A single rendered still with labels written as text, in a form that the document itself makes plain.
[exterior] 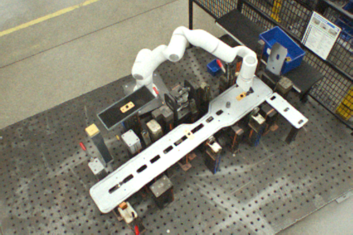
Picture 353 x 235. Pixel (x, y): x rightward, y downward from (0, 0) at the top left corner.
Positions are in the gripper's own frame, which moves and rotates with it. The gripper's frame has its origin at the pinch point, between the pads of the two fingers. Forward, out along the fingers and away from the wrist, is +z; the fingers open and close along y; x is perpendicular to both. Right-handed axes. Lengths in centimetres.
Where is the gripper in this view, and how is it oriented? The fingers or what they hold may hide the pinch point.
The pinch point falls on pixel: (243, 89)
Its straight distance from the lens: 228.7
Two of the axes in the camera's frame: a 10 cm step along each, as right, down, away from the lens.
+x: 7.9, -5.3, 2.9
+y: 6.1, 6.6, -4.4
